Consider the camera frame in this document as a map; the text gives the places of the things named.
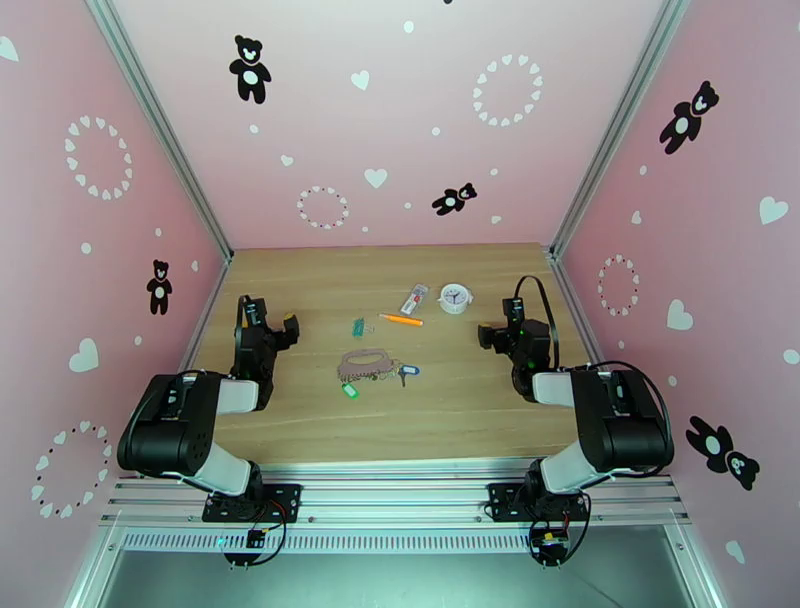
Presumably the small white alarm clock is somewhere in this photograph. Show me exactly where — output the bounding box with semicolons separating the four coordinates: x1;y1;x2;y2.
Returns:
439;282;474;315

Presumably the clear pencil lead case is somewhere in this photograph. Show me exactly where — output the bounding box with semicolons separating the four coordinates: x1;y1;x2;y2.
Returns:
399;284;431;316

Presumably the black right camera cable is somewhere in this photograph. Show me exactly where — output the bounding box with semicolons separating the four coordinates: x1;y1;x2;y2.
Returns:
512;274;675;451

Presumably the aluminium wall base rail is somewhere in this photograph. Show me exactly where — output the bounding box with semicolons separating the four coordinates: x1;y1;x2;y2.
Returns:
549;249;595;370
176;259;234;376

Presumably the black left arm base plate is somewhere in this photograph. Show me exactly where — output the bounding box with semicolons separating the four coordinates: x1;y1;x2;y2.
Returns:
201;482;304;524

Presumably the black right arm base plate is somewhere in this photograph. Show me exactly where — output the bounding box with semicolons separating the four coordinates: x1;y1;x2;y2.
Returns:
486;482;591;524

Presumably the aluminium mounting rail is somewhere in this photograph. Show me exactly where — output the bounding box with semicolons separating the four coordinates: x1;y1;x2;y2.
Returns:
99;463;694;531

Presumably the perforated metal cable tray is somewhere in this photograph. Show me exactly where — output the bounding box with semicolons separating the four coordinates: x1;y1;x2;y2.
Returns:
118;527;683;556

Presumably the aluminium frame post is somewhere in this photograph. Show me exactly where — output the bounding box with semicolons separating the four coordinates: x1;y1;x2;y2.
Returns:
84;0;234;264
548;0;696;259

